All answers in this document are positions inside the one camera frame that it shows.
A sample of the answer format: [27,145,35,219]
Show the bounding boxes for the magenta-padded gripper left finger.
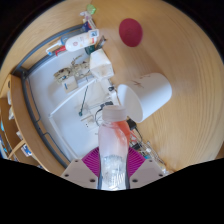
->
[60,146,102,190]

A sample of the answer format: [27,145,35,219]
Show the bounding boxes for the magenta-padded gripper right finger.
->
[125,146,166,190]

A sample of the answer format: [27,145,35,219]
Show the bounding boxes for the clear plastic bottle white cap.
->
[97,104,132,191]

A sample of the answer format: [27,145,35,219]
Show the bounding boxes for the white desk lamp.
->
[49,78,101,159]

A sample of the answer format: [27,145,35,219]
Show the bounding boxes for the white cup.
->
[117,72,173,124]

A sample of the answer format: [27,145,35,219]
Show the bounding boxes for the white paper tissue pack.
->
[88,49,115,81]

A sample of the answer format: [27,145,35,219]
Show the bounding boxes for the white lotion bottle red pump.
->
[54,28,100,56]

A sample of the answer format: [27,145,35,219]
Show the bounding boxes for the small white desk clock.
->
[89,29,100,39]

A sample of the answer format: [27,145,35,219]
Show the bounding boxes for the flat round red coaster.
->
[118,17,144,48]

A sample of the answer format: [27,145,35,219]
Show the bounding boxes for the small blue box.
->
[83,21,97,32]

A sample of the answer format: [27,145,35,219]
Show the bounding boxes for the pink white tube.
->
[79,10,93,22]

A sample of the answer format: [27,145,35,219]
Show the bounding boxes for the small green packet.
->
[86,3,98,15]

